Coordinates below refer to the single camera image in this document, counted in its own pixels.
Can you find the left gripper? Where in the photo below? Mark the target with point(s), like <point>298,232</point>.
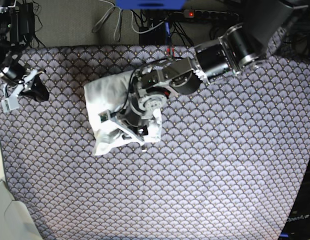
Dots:
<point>141,117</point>

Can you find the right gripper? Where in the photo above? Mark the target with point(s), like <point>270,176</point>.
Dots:
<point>25,82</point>

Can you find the white T-shirt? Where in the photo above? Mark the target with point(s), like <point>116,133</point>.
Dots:
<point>108,94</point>

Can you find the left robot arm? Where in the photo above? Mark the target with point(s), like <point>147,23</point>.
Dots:
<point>152,84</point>

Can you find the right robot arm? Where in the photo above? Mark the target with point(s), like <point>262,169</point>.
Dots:
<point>7,45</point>

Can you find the black power adapter left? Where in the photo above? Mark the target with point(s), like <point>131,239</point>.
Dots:
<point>22,23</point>

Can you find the red clip on cloth edge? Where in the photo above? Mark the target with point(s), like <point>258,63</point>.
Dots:
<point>170,52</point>

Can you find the black adapter box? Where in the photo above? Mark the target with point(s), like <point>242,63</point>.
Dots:
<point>154,37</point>

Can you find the patterned fan-print table cloth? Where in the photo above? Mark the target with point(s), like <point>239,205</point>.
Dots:
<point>229,164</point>

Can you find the blue box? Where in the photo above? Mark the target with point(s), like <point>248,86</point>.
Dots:
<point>150,4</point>

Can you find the grey plastic bin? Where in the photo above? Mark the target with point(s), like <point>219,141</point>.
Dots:
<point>15,220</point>

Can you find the black power strip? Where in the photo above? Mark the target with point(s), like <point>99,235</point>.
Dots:
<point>205,15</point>

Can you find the black OpenArm base plate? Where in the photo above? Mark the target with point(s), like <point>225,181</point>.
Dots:
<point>297,225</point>

